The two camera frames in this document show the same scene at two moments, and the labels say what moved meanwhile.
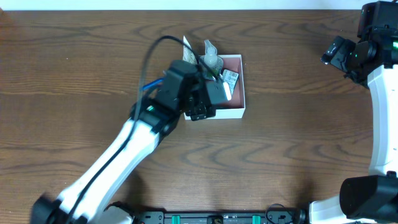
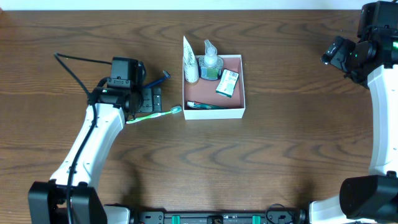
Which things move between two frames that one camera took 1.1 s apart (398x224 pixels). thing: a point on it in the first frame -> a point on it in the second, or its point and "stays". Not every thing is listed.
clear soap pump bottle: (211, 61) stays
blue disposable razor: (153, 83) stays
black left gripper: (199, 109) -> (148, 100)
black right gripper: (334, 50) stays
